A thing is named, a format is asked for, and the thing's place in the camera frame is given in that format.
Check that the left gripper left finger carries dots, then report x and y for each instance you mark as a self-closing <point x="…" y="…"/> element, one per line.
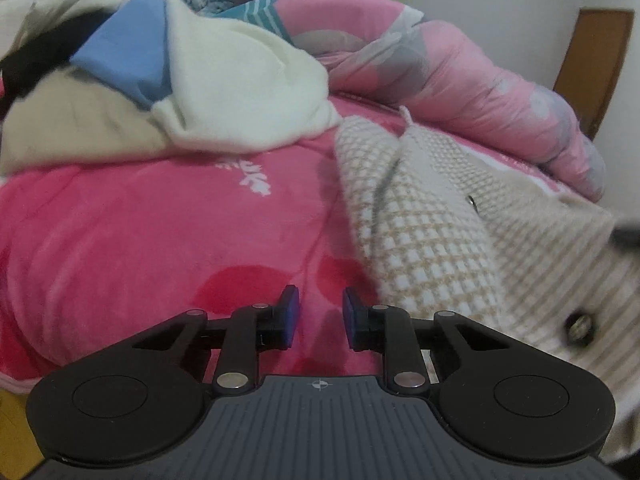
<point x="248" y="332"/>

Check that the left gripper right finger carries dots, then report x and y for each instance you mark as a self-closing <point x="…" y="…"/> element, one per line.
<point x="393" y="334"/>

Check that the beige white checked coat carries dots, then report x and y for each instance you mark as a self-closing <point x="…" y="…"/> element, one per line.
<point x="438" y="229"/>

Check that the pink flowered bed sheet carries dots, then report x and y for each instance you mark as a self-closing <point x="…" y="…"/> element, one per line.
<point x="91" y="256"/>

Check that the brown wooden door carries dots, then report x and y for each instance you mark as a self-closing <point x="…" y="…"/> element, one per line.
<point x="592" y="64"/>

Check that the pink floral duvet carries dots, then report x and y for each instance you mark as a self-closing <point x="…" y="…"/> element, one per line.
<point x="386" y="52"/>

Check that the white fleece blanket pile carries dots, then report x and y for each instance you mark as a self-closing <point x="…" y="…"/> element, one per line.
<point x="99" y="81"/>

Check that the teal striped cloth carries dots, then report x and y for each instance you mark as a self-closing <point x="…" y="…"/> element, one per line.
<point x="261" y="13"/>

